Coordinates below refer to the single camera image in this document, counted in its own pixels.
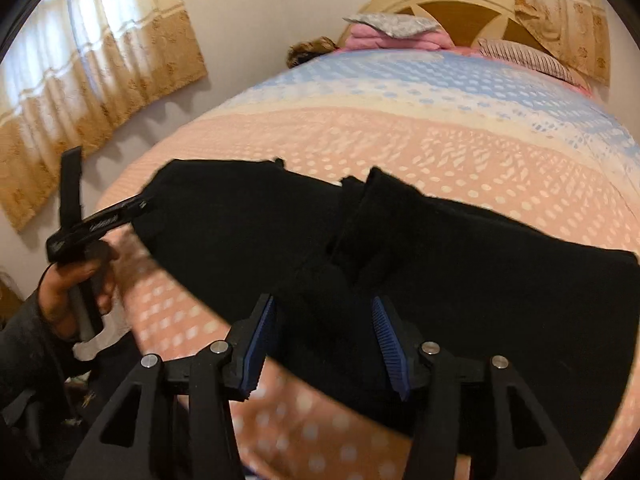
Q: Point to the cream wooden headboard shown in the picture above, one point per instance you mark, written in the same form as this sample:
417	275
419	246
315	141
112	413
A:
465	17

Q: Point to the striped pillow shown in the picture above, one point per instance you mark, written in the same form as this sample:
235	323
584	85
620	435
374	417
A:
525	57

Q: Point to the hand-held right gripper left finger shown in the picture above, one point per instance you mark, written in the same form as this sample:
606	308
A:
257	350

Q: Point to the person's left forearm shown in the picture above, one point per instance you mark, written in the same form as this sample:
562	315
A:
25	360

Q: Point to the brown patterned bag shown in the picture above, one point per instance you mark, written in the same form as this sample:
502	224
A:
310	50

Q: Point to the grey patterned pillow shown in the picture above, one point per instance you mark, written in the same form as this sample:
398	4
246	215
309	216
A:
395	24

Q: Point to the polka dot bedspread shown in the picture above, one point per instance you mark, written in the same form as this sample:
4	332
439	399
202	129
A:
400	125

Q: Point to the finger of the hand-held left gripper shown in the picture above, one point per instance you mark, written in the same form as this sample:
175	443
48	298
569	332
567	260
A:
71	190
115	216

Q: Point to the beige side window curtain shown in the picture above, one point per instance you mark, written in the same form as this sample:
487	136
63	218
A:
100	85

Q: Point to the black pants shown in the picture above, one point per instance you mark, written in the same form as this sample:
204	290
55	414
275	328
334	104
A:
500	285

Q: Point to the pink folded blanket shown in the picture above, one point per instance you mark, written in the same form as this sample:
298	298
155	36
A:
370	39

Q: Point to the beige curtain behind headboard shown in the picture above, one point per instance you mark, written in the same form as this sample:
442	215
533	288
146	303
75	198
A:
565	10

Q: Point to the person's left hand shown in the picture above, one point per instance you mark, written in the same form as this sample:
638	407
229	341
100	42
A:
57	300

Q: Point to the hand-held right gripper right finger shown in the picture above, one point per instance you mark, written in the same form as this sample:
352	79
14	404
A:
392	350

